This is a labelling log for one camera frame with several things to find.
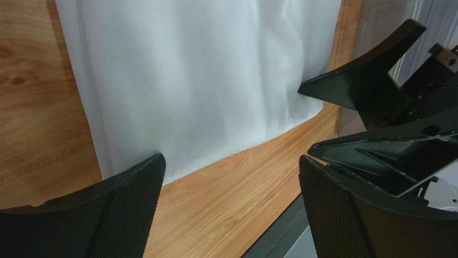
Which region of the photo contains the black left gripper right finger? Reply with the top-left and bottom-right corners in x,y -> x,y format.
299,155 -> 457,257

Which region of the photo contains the white t shirt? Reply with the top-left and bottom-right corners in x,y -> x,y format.
56,1 -> 341,184

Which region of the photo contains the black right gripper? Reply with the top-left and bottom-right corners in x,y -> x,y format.
298,19 -> 457,196

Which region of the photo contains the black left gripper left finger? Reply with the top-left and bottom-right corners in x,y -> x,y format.
1,153 -> 166,257

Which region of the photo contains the clear plastic bin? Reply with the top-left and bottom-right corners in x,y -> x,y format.
339,19 -> 457,133

